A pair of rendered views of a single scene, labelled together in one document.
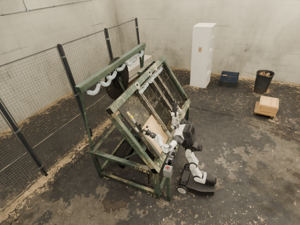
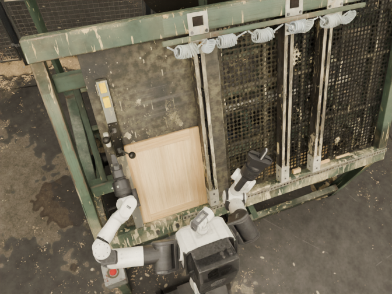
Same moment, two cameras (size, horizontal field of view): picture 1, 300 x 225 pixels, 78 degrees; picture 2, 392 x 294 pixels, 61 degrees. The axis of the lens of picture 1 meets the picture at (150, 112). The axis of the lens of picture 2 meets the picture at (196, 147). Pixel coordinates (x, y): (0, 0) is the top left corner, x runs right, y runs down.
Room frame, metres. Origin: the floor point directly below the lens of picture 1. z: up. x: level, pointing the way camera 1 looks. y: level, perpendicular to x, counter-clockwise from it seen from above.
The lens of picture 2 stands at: (1.78, -0.62, 2.96)
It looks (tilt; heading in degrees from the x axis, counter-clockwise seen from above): 60 degrees down; 34
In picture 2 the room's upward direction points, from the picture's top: 10 degrees clockwise
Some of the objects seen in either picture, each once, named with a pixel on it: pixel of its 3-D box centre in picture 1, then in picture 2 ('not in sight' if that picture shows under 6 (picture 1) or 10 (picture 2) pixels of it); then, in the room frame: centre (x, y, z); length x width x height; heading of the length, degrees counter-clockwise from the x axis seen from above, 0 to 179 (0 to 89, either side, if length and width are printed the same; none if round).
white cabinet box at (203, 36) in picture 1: (202, 56); not in sight; (6.22, -2.00, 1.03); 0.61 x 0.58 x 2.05; 147
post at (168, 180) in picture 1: (168, 188); (123, 284); (1.81, -0.19, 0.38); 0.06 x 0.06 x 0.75; 63
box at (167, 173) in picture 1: (168, 171); (115, 274); (1.81, -0.19, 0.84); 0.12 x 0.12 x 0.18; 63
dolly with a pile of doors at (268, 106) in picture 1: (265, 106); not in sight; (4.10, -3.25, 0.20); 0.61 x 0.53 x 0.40; 147
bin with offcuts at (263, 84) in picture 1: (262, 81); not in sight; (5.29, -3.79, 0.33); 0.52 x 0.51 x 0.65; 147
